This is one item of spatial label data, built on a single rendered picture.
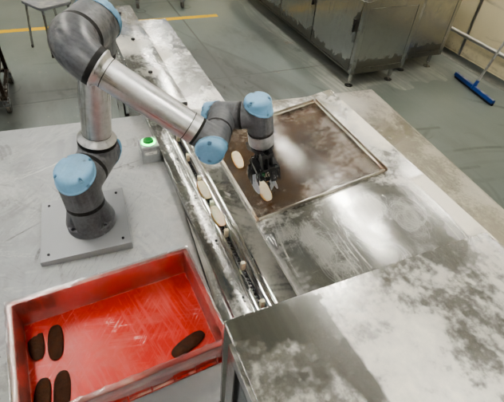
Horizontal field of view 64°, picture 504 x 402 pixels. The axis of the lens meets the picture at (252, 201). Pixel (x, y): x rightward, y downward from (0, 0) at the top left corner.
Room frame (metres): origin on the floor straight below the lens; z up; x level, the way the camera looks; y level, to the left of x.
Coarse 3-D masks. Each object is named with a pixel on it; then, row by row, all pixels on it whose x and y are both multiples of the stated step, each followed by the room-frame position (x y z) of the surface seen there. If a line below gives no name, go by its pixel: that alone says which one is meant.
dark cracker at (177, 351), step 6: (198, 330) 0.55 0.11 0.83; (192, 336) 0.53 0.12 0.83; (198, 336) 0.53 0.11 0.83; (204, 336) 0.53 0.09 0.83; (180, 342) 0.51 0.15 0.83; (186, 342) 0.51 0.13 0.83; (192, 342) 0.51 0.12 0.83; (198, 342) 0.51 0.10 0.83; (174, 348) 0.49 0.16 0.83; (180, 348) 0.49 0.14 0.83; (186, 348) 0.49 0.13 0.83; (192, 348) 0.50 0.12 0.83; (174, 354) 0.47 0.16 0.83; (180, 354) 0.48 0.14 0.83
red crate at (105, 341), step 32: (160, 288) 0.67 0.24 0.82; (64, 320) 0.54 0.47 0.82; (96, 320) 0.55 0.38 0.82; (128, 320) 0.56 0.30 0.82; (160, 320) 0.57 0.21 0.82; (192, 320) 0.58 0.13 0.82; (64, 352) 0.46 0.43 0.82; (96, 352) 0.46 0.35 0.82; (128, 352) 0.47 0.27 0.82; (160, 352) 0.48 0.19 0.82; (32, 384) 0.37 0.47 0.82; (96, 384) 0.39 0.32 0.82; (160, 384) 0.40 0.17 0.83
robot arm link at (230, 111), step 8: (208, 104) 0.97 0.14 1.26; (216, 104) 0.97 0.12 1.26; (224, 104) 0.96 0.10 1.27; (232, 104) 0.96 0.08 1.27; (240, 104) 0.96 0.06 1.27; (208, 112) 0.95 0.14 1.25; (216, 112) 0.92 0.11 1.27; (224, 112) 0.93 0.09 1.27; (232, 112) 0.94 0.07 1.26; (232, 120) 0.92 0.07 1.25; (232, 128) 0.90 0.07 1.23; (240, 128) 0.94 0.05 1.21
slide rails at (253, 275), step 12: (168, 132) 1.41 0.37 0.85; (180, 156) 1.26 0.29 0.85; (192, 156) 1.27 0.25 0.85; (192, 180) 1.13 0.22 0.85; (204, 180) 1.13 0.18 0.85; (204, 204) 1.01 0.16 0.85; (216, 204) 1.01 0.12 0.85; (216, 228) 0.90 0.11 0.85; (228, 228) 0.91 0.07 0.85; (228, 252) 0.81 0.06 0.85; (240, 252) 0.81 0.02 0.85; (240, 276) 0.72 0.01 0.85; (252, 276) 0.72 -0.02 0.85; (264, 288) 0.69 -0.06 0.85; (252, 300) 0.64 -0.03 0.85
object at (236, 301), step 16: (160, 128) 1.42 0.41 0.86; (160, 144) 1.31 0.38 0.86; (176, 160) 1.22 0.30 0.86; (176, 176) 1.13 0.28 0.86; (176, 192) 1.08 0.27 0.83; (192, 192) 1.05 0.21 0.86; (192, 208) 0.97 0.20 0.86; (192, 224) 0.90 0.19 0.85; (208, 224) 0.90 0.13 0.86; (208, 240) 0.84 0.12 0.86; (208, 256) 0.77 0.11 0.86; (224, 256) 0.78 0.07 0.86; (224, 272) 0.72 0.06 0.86; (224, 288) 0.66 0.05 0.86; (240, 288) 0.67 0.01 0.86; (240, 304) 0.62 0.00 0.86
